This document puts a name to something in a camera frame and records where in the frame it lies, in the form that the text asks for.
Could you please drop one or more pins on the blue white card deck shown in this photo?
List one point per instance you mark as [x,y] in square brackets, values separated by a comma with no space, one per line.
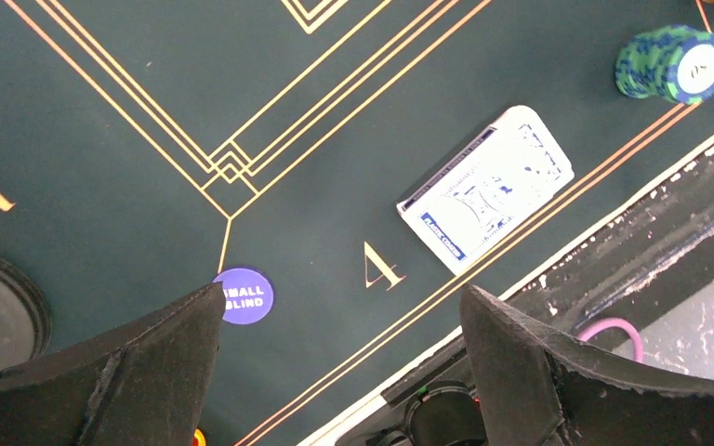
[488,189]

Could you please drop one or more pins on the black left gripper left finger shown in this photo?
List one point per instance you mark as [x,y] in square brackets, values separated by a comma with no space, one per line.
[142,383]

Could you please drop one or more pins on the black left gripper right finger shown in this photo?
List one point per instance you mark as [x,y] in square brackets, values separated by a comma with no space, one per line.
[540,386]

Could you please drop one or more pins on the green poker mat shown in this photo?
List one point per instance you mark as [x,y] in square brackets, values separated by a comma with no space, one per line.
[146,146]

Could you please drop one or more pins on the purple small blind button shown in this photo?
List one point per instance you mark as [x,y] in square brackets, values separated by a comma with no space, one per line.
[249,294]

